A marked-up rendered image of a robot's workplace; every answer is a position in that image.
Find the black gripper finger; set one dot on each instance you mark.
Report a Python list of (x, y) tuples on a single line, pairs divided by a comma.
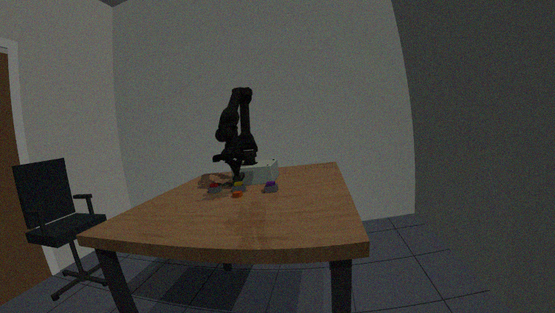
[(233, 166), (238, 166)]

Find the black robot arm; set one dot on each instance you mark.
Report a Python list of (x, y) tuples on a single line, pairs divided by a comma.
[(229, 118)]

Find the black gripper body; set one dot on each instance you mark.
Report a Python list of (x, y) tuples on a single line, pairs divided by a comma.
[(246, 154)]

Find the red button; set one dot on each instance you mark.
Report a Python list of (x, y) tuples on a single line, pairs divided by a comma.
[(214, 188)]

